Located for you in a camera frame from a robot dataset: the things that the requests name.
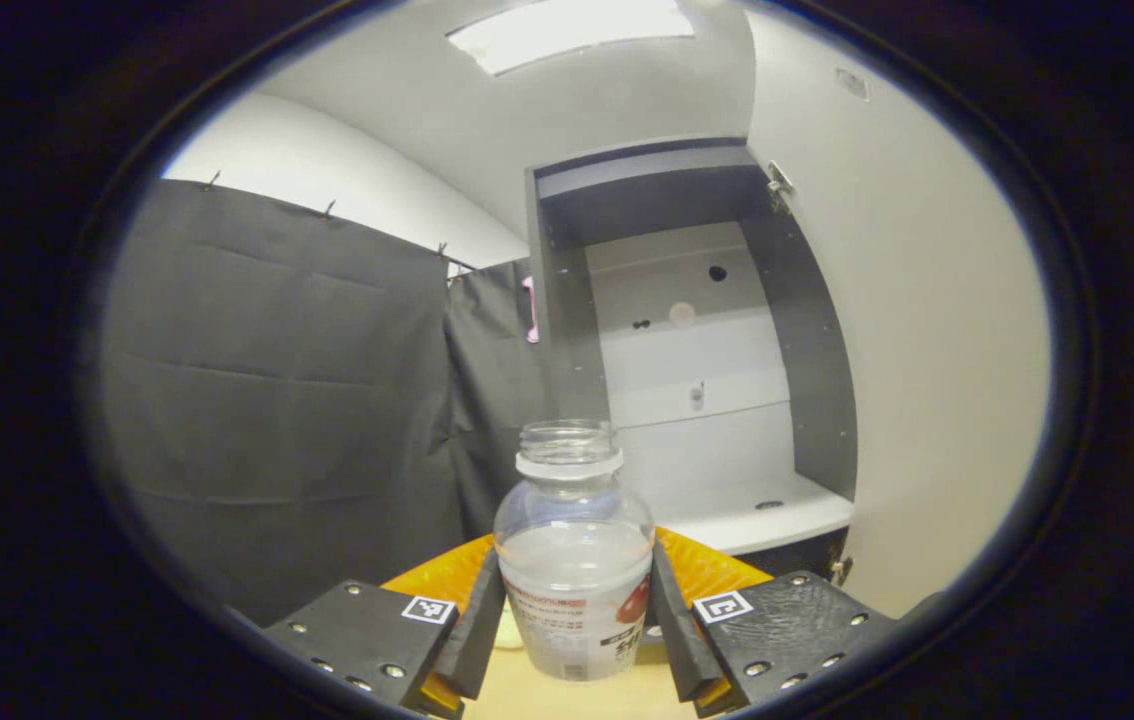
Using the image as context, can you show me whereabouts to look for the long ceiling light panel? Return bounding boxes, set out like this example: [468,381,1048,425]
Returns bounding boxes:
[447,0,696,77]

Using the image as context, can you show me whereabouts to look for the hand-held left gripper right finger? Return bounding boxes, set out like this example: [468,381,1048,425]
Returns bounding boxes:
[649,528,898,719]

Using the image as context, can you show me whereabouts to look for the clear plastic bottle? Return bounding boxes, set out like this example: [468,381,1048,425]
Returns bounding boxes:
[494,420,655,683]

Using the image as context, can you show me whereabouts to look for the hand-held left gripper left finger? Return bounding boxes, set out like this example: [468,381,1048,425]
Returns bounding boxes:
[262,535,508,719]

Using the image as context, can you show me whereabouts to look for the light grey cabinet door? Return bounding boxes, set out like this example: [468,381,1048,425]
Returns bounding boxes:
[747,10,1053,621]

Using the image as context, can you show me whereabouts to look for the black backdrop cloth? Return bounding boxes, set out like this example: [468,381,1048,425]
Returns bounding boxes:
[97,180,468,626]
[442,258,556,541]

